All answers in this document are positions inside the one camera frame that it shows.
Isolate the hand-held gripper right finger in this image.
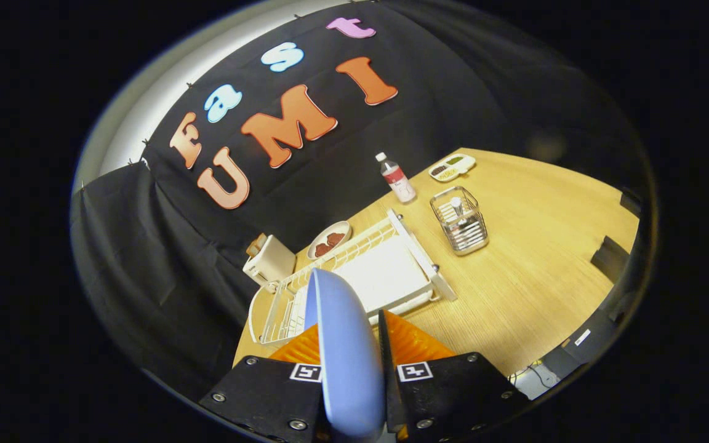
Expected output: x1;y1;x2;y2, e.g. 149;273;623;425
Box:
378;309;532;443

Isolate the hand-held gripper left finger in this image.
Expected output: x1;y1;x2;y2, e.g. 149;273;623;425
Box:
198;324;330;443

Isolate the blue plate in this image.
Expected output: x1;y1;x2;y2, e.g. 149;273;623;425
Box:
303;268;387;439

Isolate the white dish rack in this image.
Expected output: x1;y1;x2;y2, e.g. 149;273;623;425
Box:
248;208;457;346

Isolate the metal wire basket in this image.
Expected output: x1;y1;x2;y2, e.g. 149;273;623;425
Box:
430;186;489;257

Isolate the spoon with white handle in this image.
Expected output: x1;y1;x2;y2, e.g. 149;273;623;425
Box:
449;196;472;244

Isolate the white plate with meat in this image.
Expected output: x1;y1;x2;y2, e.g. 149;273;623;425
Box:
306;221;352;261

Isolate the white divided dish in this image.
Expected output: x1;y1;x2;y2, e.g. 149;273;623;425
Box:
428;154;476;183

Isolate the white toaster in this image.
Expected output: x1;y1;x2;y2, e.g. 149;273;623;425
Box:
242;234;297;287

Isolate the black backdrop cloth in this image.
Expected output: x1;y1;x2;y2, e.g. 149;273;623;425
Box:
70;0;657;401

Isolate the clear bottle with red label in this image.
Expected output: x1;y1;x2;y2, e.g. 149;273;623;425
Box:
375;152;417;204

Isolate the black bar with white label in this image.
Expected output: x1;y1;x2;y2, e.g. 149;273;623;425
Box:
539;301;623;377

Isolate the black table edge bracket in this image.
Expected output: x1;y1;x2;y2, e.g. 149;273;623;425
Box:
618;188;646;217
591;235;631;284

